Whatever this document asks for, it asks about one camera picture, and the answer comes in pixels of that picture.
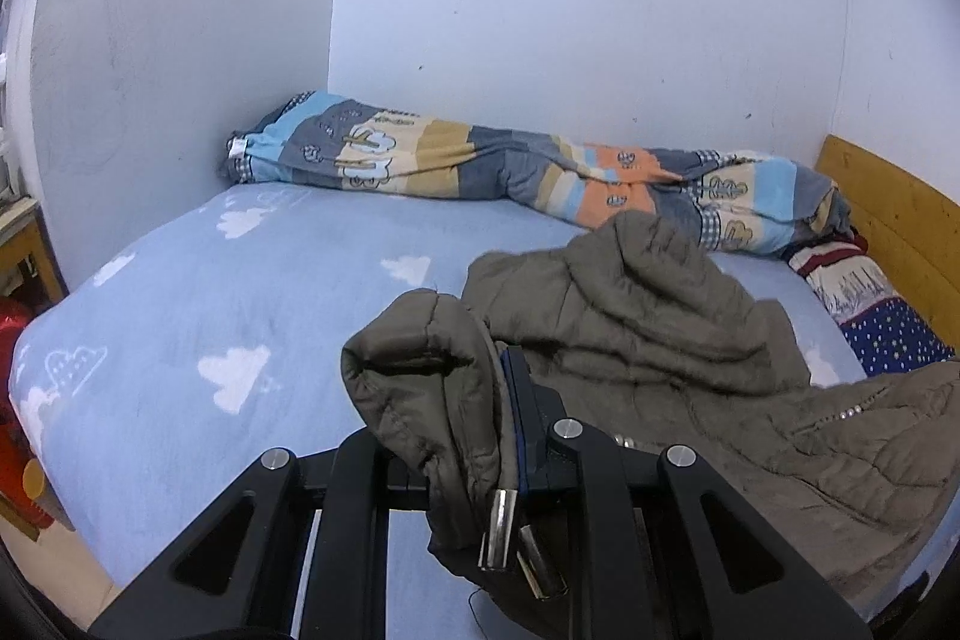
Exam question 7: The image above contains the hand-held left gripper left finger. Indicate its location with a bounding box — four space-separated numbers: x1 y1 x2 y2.
90 430 434 640

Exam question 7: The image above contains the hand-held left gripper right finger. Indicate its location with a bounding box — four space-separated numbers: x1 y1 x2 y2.
502 346 875 640

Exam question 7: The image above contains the wooden stool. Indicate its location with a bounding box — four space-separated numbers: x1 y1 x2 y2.
0 197 68 311

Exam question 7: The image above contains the blue cloud-print bed sheet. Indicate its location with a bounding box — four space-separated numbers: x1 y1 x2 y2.
9 182 953 618

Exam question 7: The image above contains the wooden headboard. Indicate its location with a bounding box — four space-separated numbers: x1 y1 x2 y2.
816 134 960 348

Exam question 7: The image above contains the star and skyline print pillow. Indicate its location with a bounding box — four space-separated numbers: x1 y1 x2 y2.
786 233 957 378

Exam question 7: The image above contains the olive hooded puffer jacket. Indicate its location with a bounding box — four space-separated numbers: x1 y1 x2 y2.
341 211 960 640

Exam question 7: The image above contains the red plastic bag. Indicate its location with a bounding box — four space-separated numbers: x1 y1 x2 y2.
0 299 47 528

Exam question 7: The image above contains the patchwork printed fleece blanket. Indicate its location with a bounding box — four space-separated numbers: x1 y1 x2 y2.
219 91 856 257

